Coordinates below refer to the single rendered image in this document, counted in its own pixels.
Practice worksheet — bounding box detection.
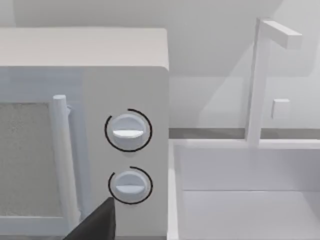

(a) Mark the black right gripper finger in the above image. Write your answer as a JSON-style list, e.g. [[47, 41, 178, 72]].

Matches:
[[62, 196, 117, 240]]

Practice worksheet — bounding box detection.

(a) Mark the white microwave knob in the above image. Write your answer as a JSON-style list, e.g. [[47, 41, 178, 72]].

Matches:
[[104, 108, 153, 153], [107, 166, 153, 205]]

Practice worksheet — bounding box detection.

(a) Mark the microwave door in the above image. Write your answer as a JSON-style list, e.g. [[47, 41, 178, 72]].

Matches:
[[0, 67, 87, 225]]

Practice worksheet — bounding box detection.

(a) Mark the pale microwave oven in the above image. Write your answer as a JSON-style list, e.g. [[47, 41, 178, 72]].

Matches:
[[0, 27, 171, 240]]

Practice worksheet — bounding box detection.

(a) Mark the white sink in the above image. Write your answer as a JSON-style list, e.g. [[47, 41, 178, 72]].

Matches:
[[166, 138, 320, 240]]

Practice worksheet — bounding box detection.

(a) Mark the tall white tap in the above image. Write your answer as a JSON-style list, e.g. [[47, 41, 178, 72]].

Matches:
[[246, 17, 303, 146]]

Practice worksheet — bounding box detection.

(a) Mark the white microwave door handle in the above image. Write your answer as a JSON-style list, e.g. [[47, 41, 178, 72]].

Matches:
[[52, 94, 82, 225]]

